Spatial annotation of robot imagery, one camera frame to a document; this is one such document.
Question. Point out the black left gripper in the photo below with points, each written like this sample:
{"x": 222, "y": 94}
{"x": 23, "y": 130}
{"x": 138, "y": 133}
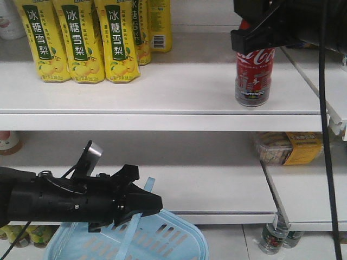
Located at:
{"x": 92, "y": 197}

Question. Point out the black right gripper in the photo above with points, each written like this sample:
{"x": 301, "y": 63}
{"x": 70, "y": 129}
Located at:
{"x": 269, "y": 26}

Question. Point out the light blue plastic basket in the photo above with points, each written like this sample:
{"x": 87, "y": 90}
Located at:
{"x": 160, "y": 236}

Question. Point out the red coca cola bottle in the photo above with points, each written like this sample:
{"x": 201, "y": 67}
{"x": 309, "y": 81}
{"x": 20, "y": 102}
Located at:
{"x": 253, "y": 77}

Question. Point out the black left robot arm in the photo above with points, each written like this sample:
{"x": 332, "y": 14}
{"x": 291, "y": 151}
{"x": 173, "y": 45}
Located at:
{"x": 18, "y": 190}

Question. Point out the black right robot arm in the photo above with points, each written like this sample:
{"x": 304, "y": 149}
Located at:
{"x": 319, "y": 22}

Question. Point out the yellow lemon tea bottle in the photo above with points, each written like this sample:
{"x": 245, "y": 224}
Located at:
{"x": 40, "y": 235}
{"x": 12, "y": 231}

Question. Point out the yellow pear drink bottle barcode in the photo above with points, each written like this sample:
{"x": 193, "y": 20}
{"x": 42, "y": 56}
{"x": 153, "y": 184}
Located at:
{"x": 159, "y": 14}

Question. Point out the biscuit pack yellow band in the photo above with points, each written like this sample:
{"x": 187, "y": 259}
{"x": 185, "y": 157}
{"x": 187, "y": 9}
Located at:
{"x": 287, "y": 148}

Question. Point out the white store shelving unit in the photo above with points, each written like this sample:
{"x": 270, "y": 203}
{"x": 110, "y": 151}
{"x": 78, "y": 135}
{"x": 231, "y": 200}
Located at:
{"x": 179, "y": 123}

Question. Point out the yellow pear drink bottle rear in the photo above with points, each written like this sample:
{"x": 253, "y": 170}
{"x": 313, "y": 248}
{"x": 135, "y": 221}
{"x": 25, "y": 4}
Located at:
{"x": 141, "y": 31}

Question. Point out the orange juice bottle right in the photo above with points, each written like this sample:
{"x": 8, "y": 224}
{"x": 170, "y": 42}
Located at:
{"x": 10, "y": 142}

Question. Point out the clear water bottle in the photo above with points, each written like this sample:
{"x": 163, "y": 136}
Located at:
{"x": 272, "y": 238}
{"x": 292, "y": 239}

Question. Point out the yellow pear drink bottle right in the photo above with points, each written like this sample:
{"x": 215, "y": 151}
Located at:
{"x": 120, "y": 54}

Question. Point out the white peach drink bottle right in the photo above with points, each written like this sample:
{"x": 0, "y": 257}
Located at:
{"x": 11, "y": 24}

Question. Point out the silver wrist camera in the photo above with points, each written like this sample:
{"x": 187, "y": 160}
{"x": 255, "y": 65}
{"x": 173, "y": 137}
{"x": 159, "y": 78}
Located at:
{"x": 88, "y": 160}

